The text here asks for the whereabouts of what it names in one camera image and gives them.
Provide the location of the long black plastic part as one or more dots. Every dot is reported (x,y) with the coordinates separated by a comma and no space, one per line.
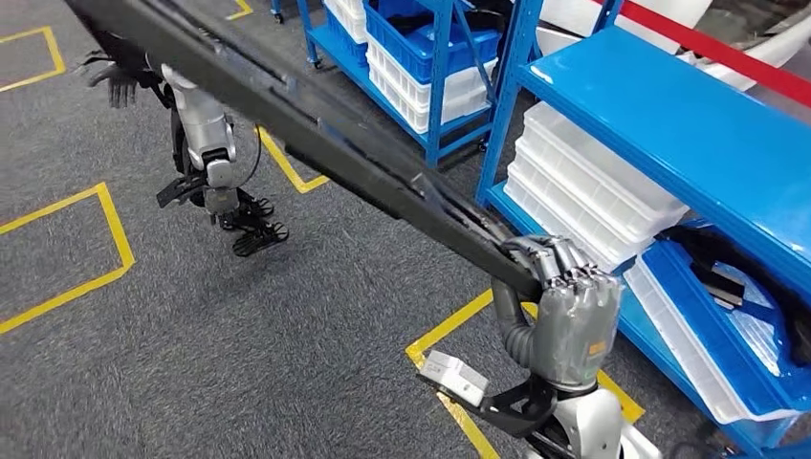
(317,136)

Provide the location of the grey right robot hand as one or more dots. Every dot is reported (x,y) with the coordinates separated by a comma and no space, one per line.
(576,336)

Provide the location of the small black part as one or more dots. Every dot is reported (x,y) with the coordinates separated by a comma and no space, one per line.
(716,285)

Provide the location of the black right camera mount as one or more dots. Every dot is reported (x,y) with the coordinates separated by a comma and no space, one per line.
(545,405)

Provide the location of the bystander robot silver arm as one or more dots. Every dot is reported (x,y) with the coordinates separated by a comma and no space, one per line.
(199,126)

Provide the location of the yellow floor tape square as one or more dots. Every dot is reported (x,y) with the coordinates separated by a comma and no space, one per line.
(285,166)
(450,320)

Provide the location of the bystander robot grey hand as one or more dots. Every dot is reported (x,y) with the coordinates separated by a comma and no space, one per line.
(117,79)

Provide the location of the clear plastic bag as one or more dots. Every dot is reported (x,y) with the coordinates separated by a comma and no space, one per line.
(754,336)

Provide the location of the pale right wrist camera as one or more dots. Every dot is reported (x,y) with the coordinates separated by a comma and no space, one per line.
(453,377)

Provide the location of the red barrier belt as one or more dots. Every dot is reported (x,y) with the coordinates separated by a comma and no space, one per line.
(728,57)

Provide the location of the blue metal shelf rack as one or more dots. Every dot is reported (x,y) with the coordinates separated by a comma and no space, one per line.
(665,114)
(437,95)

